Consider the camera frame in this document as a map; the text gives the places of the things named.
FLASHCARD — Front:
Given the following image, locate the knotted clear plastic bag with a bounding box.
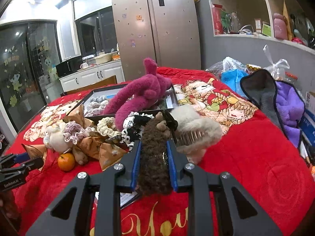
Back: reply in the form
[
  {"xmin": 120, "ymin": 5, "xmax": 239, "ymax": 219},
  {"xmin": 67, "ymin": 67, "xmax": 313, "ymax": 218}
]
[{"xmin": 262, "ymin": 45, "xmax": 291, "ymax": 79}]

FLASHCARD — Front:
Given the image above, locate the purple towel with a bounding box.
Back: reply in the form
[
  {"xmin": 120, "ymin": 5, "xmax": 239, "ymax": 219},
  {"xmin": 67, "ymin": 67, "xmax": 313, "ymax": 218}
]
[{"xmin": 274, "ymin": 81, "xmax": 306, "ymax": 148}]

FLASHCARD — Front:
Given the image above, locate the glass sliding door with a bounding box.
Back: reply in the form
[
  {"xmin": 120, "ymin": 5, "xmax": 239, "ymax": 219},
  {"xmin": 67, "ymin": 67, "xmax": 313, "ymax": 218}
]
[{"xmin": 0, "ymin": 21, "xmax": 62, "ymax": 133}]

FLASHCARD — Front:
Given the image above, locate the purple scrunchie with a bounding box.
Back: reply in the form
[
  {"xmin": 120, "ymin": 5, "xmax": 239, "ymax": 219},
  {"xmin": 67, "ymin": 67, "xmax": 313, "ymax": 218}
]
[{"xmin": 63, "ymin": 121, "xmax": 83, "ymax": 143}]

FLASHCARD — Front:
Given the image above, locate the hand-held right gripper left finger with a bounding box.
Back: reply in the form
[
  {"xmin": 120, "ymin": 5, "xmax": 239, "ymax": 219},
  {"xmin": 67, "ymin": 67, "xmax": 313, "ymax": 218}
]
[{"xmin": 26, "ymin": 140, "xmax": 142, "ymax": 236}]

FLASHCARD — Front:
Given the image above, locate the black white bow hair tie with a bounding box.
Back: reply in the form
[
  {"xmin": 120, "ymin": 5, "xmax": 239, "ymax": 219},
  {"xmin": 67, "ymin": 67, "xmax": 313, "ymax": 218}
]
[{"xmin": 121, "ymin": 112, "xmax": 154, "ymax": 144}]

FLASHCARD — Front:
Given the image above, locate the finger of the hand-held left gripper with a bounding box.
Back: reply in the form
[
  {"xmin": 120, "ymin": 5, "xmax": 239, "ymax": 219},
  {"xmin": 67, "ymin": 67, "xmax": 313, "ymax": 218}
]
[
  {"xmin": 0, "ymin": 153, "xmax": 29, "ymax": 169},
  {"xmin": 13, "ymin": 157, "xmax": 45, "ymax": 175}
]

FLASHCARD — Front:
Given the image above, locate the white kitchen cabinet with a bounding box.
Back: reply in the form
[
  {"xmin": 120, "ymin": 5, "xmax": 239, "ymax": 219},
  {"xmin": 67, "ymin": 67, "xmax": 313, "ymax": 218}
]
[{"xmin": 59, "ymin": 61, "xmax": 123, "ymax": 92}]

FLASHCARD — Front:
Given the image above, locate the cream bowl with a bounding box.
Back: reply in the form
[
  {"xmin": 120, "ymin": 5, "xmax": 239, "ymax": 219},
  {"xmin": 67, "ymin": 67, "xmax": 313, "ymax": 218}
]
[{"xmin": 94, "ymin": 53, "xmax": 115, "ymax": 64}]

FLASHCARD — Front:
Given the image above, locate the black shallow box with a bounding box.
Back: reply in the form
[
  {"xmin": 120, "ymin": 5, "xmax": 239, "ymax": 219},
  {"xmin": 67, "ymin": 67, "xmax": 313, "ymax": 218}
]
[{"xmin": 82, "ymin": 83, "xmax": 179, "ymax": 122}]

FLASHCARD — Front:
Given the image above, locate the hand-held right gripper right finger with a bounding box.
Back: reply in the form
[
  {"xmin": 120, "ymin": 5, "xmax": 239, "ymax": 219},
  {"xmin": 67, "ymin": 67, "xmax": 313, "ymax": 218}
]
[{"xmin": 166, "ymin": 140, "xmax": 283, "ymax": 236}]

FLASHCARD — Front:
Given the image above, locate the red printed blanket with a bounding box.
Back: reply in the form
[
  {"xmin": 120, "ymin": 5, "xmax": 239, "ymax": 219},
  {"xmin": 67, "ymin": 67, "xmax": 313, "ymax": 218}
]
[{"xmin": 5, "ymin": 66, "xmax": 315, "ymax": 236}]

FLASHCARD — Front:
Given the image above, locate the pink plush bear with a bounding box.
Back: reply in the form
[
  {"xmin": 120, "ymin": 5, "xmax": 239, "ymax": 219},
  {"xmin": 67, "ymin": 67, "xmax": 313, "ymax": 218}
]
[{"xmin": 102, "ymin": 58, "xmax": 173, "ymax": 131}]

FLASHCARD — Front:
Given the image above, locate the grey towel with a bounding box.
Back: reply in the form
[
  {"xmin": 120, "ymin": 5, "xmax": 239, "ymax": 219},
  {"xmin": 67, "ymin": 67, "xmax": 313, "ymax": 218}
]
[{"xmin": 240, "ymin": 69, "xmax": 281, "ymax": 131}]

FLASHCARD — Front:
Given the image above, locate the small beige plush toy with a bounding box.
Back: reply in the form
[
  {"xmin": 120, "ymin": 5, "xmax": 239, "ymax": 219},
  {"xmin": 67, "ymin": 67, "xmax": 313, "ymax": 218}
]
[{"xmin": 73, "ymin": 146, "xmax": 89, "ymax": 165}]

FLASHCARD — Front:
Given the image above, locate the printed booklet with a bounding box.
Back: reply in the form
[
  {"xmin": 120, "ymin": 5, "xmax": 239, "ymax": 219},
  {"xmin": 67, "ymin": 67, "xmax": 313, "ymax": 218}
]
[{"xmin": 95, "ymin": 191, "xmax": 139, "ymax": 210}]

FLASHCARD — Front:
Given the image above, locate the cream plush rabbit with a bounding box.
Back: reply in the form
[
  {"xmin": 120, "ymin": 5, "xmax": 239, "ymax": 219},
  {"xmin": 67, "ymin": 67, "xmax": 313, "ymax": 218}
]
[{"xmin": 44, "ymin": 123, "xmax": 73, "ymax": 154}]

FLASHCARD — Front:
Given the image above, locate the black microwave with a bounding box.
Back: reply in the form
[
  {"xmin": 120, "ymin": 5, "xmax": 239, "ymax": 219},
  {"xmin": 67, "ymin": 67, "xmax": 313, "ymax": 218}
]
[{"xmin": 55, "ymin": 55, "xmax": 84, "ymax": 78}]

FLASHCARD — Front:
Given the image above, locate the blue bag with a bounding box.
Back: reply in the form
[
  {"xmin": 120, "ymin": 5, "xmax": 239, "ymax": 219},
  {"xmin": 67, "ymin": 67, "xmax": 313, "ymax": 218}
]
[{"xmin": 221, "ymin": 69, "xmax": 249, "ymax": 91}]

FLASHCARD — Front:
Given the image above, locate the brown fuzzy hair clip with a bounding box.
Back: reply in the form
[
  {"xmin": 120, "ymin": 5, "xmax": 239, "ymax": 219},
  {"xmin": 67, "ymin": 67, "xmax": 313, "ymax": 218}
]
[{"xmin": 138, "ymin": 112, "xmax": 174, "ymax": 196}]

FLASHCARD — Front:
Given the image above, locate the white shelf unit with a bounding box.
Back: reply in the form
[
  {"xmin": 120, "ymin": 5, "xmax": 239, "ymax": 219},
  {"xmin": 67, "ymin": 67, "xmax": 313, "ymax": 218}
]
[{"xmin": 205, "ymin": 0, "xmax": 315, "ymax": 52}]

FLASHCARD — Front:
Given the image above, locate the silver fridge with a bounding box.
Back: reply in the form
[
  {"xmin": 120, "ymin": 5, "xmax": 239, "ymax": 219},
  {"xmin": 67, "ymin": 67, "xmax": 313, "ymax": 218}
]
[{"xmin": 111, "ymin": 0, "xmax": 202, "ymax": 81}]

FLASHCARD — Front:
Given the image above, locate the beige fuzzy hair claw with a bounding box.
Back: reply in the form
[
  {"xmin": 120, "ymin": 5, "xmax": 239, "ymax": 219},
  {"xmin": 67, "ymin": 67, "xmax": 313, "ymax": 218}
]
[{"xmin": 170, "ymin": 105, "xmax": 223, "ymax": 164}]

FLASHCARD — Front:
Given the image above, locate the blue crochet scrunchie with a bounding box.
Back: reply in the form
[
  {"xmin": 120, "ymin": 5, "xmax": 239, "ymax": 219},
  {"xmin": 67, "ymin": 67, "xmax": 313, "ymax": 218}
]
[{"xmin": 89, "ymin": 95, "xmax": 110, "ymax": 115}]

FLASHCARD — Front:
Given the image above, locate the glass jar red lid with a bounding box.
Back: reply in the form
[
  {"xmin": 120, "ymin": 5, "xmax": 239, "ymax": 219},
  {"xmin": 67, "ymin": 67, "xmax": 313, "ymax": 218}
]
[{"xmin": 285, "ymin": 72, "xmax": 298, "ymax": 86}]

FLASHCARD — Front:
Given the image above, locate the red box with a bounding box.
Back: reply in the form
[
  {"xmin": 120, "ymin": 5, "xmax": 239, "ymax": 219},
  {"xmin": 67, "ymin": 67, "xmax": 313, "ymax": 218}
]
[{"xmin": 212, "ymin": 4, "xmax": 224, "ymax": 35}]

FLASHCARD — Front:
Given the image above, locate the orange tangerine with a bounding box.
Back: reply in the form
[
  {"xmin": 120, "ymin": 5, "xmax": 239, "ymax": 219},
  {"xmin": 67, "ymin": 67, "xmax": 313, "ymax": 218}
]
[{"xmin": 57, "ymin": 152, "xmax": 76, "ymax": 171}]

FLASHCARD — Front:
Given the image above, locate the cream crochet scrunchie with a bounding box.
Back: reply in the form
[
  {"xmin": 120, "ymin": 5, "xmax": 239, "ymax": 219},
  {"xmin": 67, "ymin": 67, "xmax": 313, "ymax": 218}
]
[{"xmin": 97, "ymin": 117, "xmax": 117, "ymax": 137}]

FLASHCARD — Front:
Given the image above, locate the blue white carton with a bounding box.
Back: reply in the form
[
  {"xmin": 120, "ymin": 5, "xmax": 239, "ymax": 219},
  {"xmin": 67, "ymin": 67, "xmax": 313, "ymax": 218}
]
[{"xmin": 298, "ymin": 108, "xmax": 315, "ymax": 153}]

